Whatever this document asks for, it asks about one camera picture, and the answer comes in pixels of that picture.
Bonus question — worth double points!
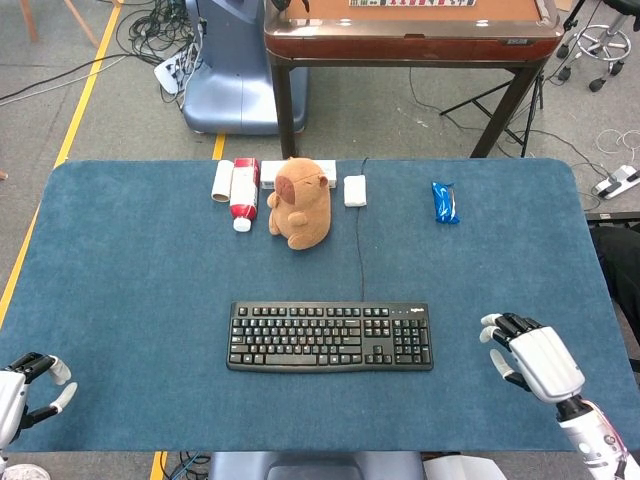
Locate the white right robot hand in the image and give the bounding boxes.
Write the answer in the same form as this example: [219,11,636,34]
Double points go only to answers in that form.
[479,312,586,404]

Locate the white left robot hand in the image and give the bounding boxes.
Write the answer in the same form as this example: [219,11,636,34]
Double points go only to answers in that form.
[0,352,79,450]

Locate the black keyboard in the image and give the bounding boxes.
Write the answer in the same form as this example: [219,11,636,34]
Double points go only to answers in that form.
[225,300,435,374]

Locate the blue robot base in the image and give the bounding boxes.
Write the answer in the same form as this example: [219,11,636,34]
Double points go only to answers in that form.
[181,0,308,136]

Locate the blue snack packet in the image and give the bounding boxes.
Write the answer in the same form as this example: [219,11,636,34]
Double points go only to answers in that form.
[430,180,461,225]

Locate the white power strip with plugs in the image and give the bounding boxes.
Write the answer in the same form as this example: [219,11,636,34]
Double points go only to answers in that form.
[592,164,640,201]

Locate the blue table mat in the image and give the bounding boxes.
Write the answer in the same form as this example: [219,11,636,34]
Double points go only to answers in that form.
[0,157,640,454]

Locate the black tripod stand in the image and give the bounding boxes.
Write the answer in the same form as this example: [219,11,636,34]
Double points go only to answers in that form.
[439,69,546,159]

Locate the small white box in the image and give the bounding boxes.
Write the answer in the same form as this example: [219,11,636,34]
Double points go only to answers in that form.
[342,174,368,208]

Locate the blue robot torso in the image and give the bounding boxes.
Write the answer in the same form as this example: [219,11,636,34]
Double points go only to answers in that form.
[206,450,426,480]

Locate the brown capybara plush toy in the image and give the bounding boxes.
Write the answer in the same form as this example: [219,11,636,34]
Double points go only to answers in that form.
[266,156,333,251]

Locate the white paper roll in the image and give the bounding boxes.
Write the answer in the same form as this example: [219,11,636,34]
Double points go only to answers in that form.
[210,159,235,203]

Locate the white rectangular box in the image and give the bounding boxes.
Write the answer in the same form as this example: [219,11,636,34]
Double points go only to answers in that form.
[259,159,338,191]

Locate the red and white bottle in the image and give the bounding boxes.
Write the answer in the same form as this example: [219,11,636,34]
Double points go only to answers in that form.
[228,157,261,233]

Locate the chrome stool base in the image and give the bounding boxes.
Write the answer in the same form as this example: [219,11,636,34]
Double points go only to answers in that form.
[555,0,632,93]

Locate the brown mahjong table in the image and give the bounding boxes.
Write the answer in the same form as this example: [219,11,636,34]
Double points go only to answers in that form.
[262,0,565,160]

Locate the row of mahjong tiles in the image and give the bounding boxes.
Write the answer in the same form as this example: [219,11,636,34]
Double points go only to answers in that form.
[347,0,478,8]

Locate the wooden chair legs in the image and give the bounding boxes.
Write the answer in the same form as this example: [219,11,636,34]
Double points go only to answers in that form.
[18,0,123,50]

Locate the thin black cable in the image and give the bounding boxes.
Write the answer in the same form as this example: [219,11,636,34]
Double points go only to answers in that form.
[355,156,371,303]

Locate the tangle of black cables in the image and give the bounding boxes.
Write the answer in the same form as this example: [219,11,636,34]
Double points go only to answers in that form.
[115,0,206,67]

